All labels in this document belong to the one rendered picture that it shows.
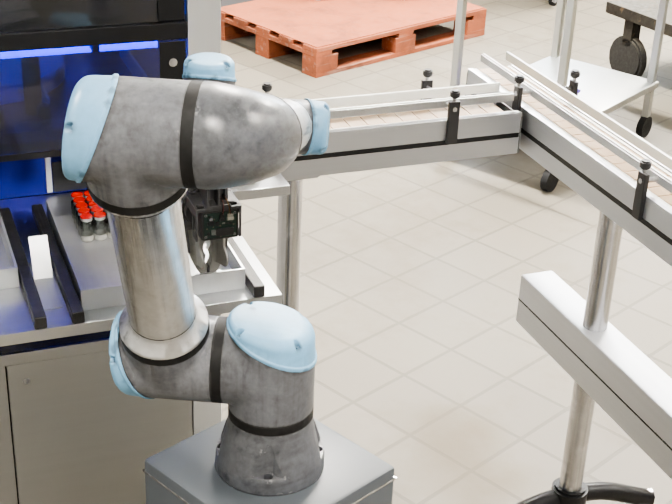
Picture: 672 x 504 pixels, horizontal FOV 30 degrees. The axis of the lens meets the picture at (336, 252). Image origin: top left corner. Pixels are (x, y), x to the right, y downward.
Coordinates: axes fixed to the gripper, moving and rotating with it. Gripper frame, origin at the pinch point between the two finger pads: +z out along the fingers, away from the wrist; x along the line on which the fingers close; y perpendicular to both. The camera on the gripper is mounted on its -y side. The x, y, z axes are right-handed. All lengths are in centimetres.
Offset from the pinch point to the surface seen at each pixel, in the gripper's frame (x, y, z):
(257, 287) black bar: 6.9, 5.0, 1.9
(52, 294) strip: -23.5, -4.7, 3.6
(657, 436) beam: 85, 11, 43
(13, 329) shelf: -30.7, 3.9, 3.8
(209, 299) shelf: -0.5, 3.4, 3.8
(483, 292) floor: 123, -128, 93
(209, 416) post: 10, -34, 53
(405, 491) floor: 61, -45, 92
